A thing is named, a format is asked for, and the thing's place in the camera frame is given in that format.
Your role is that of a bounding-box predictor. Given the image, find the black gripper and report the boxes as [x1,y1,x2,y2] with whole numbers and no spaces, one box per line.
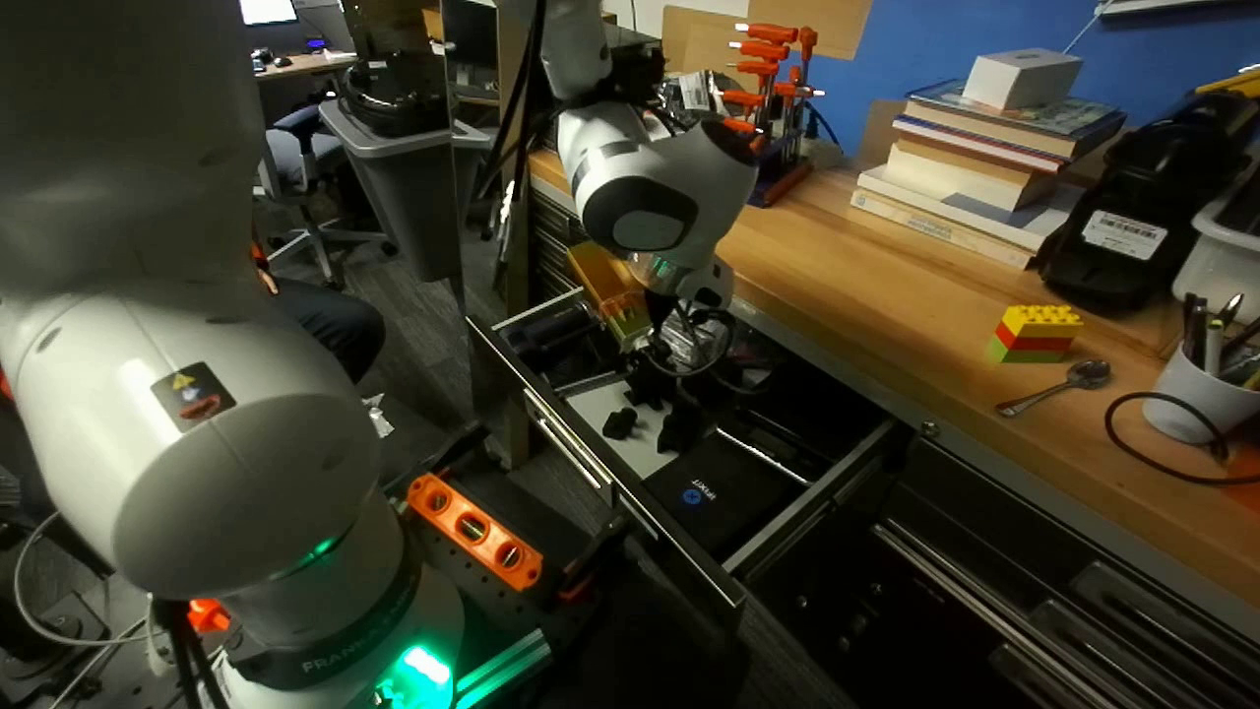
[625,292,738,425]

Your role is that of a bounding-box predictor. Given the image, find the black notched plastic block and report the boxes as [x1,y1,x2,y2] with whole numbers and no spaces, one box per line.
[653,405,709,459]

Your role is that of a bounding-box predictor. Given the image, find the grey metal drawer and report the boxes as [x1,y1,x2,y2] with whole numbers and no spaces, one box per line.
[461,253,915,620]

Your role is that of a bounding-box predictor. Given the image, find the black drawer cabinet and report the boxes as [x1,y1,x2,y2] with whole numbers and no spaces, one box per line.
[734,425,1260,709]

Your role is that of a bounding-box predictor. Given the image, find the small black plastic part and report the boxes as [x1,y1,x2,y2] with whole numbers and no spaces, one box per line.
[598,405,647,444]

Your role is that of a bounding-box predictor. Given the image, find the black iFixit case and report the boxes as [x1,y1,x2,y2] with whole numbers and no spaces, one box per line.
[640,427,848,569]

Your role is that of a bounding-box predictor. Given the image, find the black parts tray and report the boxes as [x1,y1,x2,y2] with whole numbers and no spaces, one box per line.
[503,303,621,392]

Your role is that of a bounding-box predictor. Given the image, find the orange spirit level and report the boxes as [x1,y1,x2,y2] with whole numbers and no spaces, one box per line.
[397,469,552,598]

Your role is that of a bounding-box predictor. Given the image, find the shiny plastic packet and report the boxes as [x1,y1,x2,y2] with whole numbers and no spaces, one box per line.
[650,68,729,127]

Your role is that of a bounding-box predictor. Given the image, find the red hex key set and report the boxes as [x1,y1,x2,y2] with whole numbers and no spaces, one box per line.
[726,15,827,209]

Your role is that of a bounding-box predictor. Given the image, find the grey trash bin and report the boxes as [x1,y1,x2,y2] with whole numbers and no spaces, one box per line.
[314,94,502,284]

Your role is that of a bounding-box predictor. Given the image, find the yellow red green brick stack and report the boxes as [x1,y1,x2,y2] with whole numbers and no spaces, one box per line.
[994,300,1086,364]

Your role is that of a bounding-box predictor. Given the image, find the small metal wrench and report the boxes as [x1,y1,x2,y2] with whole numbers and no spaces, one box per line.
[994,358,1117,420]

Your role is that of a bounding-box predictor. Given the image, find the stack of books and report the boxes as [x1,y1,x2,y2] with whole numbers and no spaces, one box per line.
[848,79,1132,274]

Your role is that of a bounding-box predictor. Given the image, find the cork pin board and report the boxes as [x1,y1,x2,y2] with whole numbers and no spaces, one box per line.
[663,0,880,86]

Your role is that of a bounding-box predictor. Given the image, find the office chair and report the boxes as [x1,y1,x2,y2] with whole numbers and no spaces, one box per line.
[251,102,397,288]

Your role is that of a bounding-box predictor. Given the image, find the small white box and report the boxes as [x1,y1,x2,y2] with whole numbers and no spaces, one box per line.
[962,45,1086,116]

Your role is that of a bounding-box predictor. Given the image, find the black yellow tool case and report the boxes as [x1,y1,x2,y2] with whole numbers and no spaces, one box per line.
[1028,64,1260,317]

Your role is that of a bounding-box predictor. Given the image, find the small orange clamp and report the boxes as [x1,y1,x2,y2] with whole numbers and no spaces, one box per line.
[178,589,239,640]

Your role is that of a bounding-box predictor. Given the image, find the white cup with pens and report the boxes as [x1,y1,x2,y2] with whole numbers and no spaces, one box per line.
[1140,288,1260,444]

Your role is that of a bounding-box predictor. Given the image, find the lit computer monitor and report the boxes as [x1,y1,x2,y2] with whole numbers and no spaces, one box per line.
[234,0,302,30]

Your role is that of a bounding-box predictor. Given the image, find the white plastic bin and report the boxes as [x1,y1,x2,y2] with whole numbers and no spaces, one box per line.
[1171,191,1260,317]

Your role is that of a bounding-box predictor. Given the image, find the silver drawer handle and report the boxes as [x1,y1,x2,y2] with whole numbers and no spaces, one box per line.
[516,376,621,505]

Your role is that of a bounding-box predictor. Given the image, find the black cable loop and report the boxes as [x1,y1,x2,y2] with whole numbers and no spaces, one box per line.
[1104,387,1260,492]

